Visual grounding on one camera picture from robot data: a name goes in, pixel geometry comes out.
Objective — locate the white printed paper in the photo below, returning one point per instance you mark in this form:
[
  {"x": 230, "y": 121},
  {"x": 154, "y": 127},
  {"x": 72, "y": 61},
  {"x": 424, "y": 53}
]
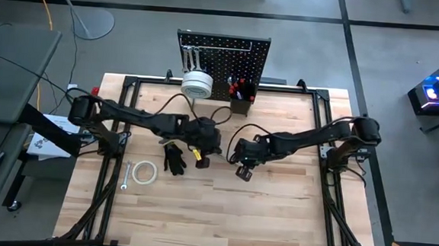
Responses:
[{"x": 46, "y": 146}]

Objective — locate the small red box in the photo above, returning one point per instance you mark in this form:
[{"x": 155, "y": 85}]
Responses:
[{"x": 95, "y": 91}]

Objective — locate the black caster wheel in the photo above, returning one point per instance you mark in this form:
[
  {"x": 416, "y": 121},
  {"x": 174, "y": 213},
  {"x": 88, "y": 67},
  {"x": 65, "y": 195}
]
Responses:
[{"x": 14, "y": 206}]

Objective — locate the black pegboard storage bin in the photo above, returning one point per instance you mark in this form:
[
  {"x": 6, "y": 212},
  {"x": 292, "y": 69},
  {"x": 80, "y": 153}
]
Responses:
[{"x": 241, "y": 106}]

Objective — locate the chrome combination wrench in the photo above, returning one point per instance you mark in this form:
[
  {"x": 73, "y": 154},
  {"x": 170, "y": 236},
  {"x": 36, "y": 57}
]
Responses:
[
  {"x": 126, "y": 174},
  {"x": 190, "y": 58},
  {"x": 185, "y": 60},
  {"x": 197, "y": 58}
]

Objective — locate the small yellow gripper tag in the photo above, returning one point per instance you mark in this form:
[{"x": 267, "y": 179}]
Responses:
[{"x": 197, "y": 154}]

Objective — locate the grey desk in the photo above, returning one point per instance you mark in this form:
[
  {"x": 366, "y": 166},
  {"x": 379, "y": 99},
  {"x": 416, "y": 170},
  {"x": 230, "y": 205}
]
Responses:
[{"x": 8, "y": 79}]

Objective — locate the chrome ratchet wrench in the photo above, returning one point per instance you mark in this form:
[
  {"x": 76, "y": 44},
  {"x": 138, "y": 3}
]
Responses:
[{"x": 230, "y": 80}]

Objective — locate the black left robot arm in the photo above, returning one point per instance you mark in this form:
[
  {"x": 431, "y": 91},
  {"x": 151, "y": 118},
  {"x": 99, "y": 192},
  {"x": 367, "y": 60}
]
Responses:
[{"x": 139, "y": 118}]

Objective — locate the grey round floor stand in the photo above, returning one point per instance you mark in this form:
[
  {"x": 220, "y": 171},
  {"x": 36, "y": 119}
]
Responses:
[{"x": 95, "y": 24}]

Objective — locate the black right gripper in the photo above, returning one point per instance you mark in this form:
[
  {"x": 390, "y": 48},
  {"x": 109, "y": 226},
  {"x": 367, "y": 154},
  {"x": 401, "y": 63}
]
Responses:
[{"x": 252, "y": 151}]

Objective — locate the black work glove yellow cuff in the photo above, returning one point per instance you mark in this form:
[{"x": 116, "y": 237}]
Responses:
[{"x": 174, "y": 158}]

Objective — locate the black perforated metal pegboard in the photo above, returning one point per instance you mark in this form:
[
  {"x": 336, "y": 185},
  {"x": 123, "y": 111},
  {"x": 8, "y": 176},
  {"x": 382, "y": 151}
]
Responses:
[{"x": 227, "y": 58}]

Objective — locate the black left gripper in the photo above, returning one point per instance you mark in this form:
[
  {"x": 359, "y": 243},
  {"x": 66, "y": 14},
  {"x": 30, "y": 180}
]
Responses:
[{"x": 205, "y": 137}]

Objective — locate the black aluminium table frame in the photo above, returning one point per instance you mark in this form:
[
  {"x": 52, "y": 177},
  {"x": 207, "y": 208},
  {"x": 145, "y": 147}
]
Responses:
[{"x": 161, "y": 82}]

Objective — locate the black screwdriver red cap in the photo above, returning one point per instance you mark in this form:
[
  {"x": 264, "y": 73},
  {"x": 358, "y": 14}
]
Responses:
[
  {"x": 241, "y": 81},
  {"x": 231, "y": 89},
  {"x": 252, "y": 98}
]

